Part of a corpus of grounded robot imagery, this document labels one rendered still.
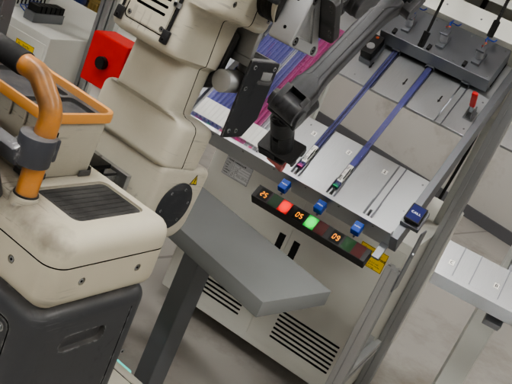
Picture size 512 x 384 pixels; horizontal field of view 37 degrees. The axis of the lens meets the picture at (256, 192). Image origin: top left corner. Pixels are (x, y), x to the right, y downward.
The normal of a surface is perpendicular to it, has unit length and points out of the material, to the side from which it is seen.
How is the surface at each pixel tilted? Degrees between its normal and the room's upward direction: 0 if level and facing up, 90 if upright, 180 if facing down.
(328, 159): 43
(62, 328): 90
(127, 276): 90
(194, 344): 0
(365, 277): 90
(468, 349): 90
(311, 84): 60
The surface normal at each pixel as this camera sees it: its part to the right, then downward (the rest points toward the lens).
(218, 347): 0.37, -0.87
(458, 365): -0.35, 0.19
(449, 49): -0.04, -0.55
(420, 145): -0.66, 0.00
